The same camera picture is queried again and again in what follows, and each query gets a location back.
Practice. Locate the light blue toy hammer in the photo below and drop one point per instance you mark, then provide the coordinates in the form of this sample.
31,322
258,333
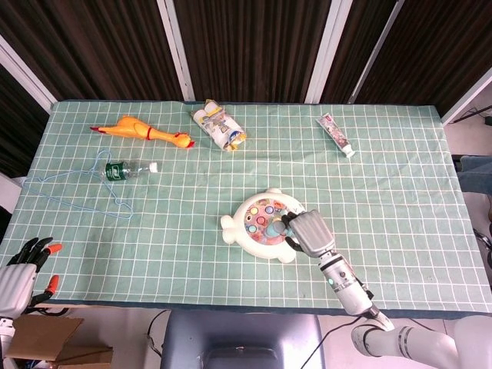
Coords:
276,228

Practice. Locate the clear bottle green label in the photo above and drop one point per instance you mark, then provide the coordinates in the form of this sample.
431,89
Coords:
119,171

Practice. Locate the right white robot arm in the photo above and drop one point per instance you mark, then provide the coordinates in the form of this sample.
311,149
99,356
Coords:
353,292

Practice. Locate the brown cardboard box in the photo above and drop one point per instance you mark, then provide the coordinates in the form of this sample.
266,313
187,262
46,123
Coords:
46,338

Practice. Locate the white partition frame post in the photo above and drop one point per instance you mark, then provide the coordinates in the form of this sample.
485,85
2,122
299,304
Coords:
328,50
378,50
177,50
27,73
467,94

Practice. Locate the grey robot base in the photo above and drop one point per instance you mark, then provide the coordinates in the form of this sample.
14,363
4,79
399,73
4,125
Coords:
238,338

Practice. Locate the white yellow snack bag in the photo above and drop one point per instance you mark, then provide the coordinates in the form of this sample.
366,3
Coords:
217,125

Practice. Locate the person leg in jeans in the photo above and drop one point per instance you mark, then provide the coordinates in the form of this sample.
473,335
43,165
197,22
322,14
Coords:
476,173

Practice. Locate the green checked tablecloth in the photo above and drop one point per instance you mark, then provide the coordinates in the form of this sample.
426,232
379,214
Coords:
153,238

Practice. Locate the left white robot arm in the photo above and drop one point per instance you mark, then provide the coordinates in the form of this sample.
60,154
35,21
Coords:
5,338

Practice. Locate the yellow rubber chicken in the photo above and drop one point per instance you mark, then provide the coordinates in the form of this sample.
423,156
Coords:
134,128

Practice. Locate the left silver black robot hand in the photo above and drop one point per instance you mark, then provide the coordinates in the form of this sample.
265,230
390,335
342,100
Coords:
15,286

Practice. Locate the toothpaste tube white cap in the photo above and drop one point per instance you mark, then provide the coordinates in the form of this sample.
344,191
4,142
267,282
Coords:
336,132

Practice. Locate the white fishing game toy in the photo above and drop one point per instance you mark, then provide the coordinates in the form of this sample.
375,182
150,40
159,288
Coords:
238,230

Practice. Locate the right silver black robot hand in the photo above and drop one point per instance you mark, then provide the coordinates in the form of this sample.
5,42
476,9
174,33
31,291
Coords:
313,234

